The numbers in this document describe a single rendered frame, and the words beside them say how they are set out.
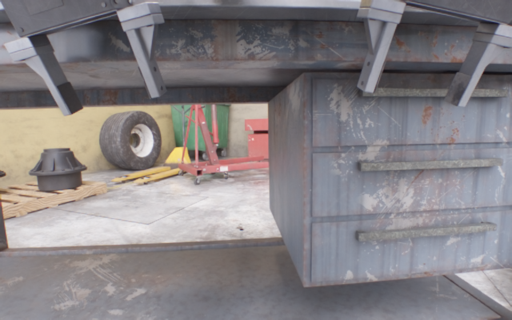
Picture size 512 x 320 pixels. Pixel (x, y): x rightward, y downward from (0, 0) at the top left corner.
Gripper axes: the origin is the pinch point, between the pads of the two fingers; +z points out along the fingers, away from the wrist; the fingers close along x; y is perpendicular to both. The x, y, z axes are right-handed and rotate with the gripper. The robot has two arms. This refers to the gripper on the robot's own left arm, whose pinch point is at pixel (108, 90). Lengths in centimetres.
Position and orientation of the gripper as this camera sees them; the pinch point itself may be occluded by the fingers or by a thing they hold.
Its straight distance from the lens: 40.4
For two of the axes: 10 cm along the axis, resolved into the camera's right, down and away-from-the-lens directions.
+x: -9.8, 1.3, 1.6
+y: 0.8, -5.0, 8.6
